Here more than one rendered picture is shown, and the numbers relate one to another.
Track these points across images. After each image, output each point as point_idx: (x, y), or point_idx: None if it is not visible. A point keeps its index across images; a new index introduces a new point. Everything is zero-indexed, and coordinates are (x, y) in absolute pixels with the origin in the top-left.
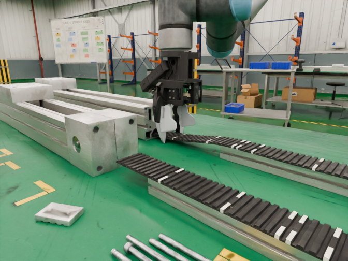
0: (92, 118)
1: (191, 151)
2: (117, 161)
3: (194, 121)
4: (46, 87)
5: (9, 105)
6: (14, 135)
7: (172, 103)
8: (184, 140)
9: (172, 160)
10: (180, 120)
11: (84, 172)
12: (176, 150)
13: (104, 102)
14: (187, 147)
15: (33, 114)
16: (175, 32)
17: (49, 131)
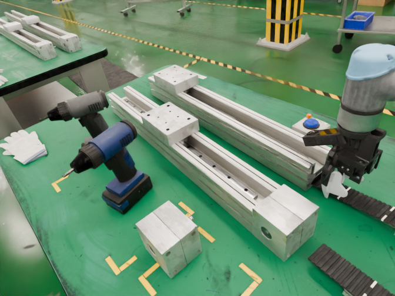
0: (283, 218)
1: (361, 218)
2: (310, 260)
3: (362, 180)
4: (193, 123)
5: (160, 140)
6: (174, 173)
7: (345, 173)
8: (353, 206)
9: (346, 235)
10: (344, 173)
11: (272, 252)
12: (344, 215)
13: (254, 139)
14: (353, 208)
15: (203, 174)
16: (365, 119)
17: (226, 199)
